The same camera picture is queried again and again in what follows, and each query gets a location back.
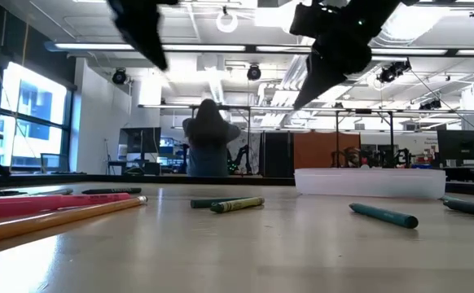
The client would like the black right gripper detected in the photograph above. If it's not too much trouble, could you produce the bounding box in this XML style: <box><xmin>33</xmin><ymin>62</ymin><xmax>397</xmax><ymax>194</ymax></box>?
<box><xmin>292</xmin><ymin>0</ymin><xmax>384</xmax><ymax>111</ymax></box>

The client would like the clear supply box pink lid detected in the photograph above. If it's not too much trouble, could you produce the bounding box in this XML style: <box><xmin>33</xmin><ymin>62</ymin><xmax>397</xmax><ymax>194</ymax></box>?
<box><xmin>293</xmin><ymin>168</ymin><xmax>447</xmax><ymax>200</ymax></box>

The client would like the crayon with yellow-green wrapper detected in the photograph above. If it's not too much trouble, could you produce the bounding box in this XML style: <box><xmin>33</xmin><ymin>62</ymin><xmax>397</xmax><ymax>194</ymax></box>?
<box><xmin>209</xmin><ymin>196</ymin><xmax>266</xmax><ymax>214</ymax></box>

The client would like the teal crayon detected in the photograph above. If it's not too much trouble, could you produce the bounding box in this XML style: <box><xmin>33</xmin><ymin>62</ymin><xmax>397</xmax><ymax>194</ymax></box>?
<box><xmin>349</xmin><ymin>202</ymin><xmax>419</xmax><ymax>230</ymax></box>

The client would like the black marker with print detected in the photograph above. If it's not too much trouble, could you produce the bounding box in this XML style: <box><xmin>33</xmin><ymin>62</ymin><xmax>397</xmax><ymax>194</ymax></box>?
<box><xmin>81</xmin><ymin>186</ymin><xmax>143</xmax><ymax>195</ymax></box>

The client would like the dark green crayon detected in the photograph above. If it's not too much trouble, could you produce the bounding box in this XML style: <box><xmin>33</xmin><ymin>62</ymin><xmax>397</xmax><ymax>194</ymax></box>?
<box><xmin>190</xmin><ymin>196</ymin><xmax>254</xmax><ymax>209</ymax></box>

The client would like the pink highlighter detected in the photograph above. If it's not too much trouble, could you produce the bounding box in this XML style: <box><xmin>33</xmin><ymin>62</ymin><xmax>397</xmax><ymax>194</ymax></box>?
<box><xmin>0</xmin><ymin>192</ymin><xmax>132</xmax><ymax>218</ymax></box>

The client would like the orange pencil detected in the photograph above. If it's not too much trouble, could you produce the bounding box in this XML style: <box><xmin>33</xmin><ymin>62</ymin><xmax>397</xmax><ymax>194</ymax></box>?
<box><xmin>0</xmin><ymin>195</ymin><xmax>149</xmax><ymax>247</ymax></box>

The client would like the black hanging spotlight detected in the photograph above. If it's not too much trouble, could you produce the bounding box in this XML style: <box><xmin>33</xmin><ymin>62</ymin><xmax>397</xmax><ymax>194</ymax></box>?
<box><xmin>246</xmin><ymin>63</ymin><xmax>262</xmax><ymax>81</ymax></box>
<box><xmin>111</xmin><ymin>68</ymin><xmax>129</xmax><ymax>85</ymax></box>
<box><xmin>419</xmin><ymin>98</ymin><xmax>443</xmax><ymax>111</ymax></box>
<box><xmin>376</xmin><ymin>59</ymin><xmax>412</xmax><ymax>85</ymax></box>

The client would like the long overhead light bar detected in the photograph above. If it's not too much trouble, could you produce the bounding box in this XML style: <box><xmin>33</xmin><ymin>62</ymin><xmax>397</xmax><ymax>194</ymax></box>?
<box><xmin>44</xmin><ymin>40</ymin><xmax>474</xmax><ymax>57</ymax></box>

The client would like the orange partition panel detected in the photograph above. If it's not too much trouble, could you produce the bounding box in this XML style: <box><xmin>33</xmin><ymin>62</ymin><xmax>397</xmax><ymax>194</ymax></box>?
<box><xmin>293</xmin><ymin>130</ymin><xmax>362</xmax><ymax>170</ymax></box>

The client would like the black cabinet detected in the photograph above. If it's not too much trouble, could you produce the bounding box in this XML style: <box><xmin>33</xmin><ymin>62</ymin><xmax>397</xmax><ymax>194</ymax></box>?
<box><xmin>261</xmin><ymin>130</ymin><xmax>295</xmax><ymax>178</ymax></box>

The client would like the black computer monitor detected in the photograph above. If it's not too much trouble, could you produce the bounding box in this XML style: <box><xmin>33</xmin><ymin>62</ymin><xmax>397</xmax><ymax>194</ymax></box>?
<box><xmin>119</xmin><ymin>126</ymin><xmax>162</xmax><ymax>155</ymax></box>
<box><xmin>437</xmin><ymin>129</ymin><xmax>474</xmax><ymax>162</ymax></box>

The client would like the person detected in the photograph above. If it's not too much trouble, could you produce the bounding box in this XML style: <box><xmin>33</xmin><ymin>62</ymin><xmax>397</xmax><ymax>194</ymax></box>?
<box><xmin>182</xmin><ymin>98</ymin><xmax>242</xmax><ymax>177</ymax></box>

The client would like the large window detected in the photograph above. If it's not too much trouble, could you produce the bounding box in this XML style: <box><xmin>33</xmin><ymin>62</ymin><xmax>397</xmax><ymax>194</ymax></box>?
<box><xmin>0</xmin><ymin>60</ymin><xmax>70</xmax><ymax>168</ymax></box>

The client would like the black metal gantry frame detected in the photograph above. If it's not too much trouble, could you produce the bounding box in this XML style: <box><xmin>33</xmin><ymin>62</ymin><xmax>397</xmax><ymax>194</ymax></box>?
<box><xmin>301</xmin><ymin>107</ymin><xmax>474</xmax><ymax>168</ymax></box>
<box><xmin>138</xmin><ymin>103</ymin><xmax>254</xmax><ymax>176</ymax></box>

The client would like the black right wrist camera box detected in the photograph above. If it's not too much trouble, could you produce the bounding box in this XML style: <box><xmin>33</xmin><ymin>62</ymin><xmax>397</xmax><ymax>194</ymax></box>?
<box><xmin>288</xmin><ymin>2</ymin><xmax>324</xmax><ymax>38</ymax></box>

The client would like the white cable ring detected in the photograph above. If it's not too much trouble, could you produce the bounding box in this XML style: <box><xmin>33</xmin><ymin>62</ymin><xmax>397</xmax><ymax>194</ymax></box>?
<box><xmin>215</xmin><ymin>9</ymin><xmax>239</xmax><ymax>34</ymax></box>

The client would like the white ceiling duct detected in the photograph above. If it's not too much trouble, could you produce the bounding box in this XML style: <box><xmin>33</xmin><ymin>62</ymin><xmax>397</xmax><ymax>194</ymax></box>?
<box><xmin>195</xmin><ymin>54</ymin><xmax>230</xmax><ymax>105</ymax></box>

